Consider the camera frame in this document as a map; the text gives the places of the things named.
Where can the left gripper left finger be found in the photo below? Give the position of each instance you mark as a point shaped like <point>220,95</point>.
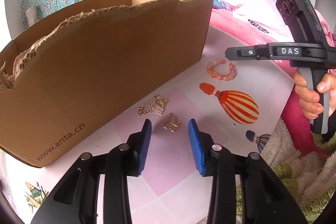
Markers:
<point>74,198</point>

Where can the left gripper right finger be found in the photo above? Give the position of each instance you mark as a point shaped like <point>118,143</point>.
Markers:
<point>245,182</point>

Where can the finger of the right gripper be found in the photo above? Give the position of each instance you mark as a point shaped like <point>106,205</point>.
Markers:
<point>243,53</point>

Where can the gold butterfly chain jewelry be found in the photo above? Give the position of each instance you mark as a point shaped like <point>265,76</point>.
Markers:
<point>172,124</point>

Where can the right hand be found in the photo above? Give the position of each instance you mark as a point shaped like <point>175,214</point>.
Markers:
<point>309,99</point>

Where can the fluffy white green blanket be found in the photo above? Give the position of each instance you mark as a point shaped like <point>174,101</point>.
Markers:
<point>309,179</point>

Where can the brown cardboard box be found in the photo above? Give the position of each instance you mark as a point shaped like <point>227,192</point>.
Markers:
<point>75,70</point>

